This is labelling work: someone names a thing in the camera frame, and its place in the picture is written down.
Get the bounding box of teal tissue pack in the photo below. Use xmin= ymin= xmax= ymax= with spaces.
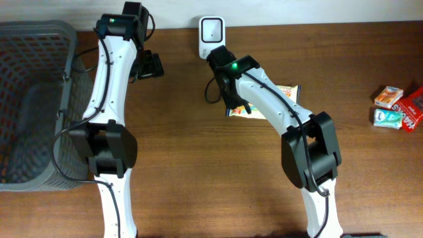
xmin=373 ymin=108 xmax=403 ymax=130

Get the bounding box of white barcode scanner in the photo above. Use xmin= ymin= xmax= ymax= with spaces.
xmin=198 ymin=16 xmax=226 ymax=60

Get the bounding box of red snack bag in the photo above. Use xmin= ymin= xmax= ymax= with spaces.
xmin=392 ymin=87 xmax=422 ymax=132

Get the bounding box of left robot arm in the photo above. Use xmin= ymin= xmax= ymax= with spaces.
xmin=69 ymin=1 xmax=164 ymax=237

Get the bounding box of grey plastic mesh basket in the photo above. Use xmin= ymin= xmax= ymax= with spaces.
xmin=1 ymin=20 xmax=93 ymax=192

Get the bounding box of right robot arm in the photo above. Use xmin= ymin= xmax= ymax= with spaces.
xmin=206 ymin=46 xmax=344 ymax=237

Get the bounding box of orange tissue pack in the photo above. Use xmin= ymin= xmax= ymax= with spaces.
xmin=374 ymin=86 xmax=404 ymax=109

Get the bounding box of cream wet wipes pack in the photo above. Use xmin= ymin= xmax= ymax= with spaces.
xmin=226 ymin=85 xmax=301 ymax=119

